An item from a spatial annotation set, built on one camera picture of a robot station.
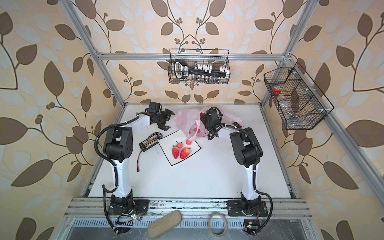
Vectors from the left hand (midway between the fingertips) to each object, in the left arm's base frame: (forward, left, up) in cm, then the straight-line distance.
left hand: (175, 116), depth 100 cm
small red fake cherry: (-19, -5, -7) cm, 20 cm away
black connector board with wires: (-16, +16, -9) cm, 25 cm away
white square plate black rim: (-15, +4, -9) cm, 18 cm away
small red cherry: (-17, -10, -7) cm, 21 cm away
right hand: (0, -19, -2) cm, 19 cm away
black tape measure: (-7, -41, +2) cm, 41 cm away
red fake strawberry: (-24, -3, -5) cm, 24 cm away
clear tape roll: (-59, -31, -5) cm, 67 cm away
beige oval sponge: (-60, -2, -6) cm, 60 cm away
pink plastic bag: (-14, -11, +12) cm, 22 cm away
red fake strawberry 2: (-25, -9, -5) cm, 27 cm away
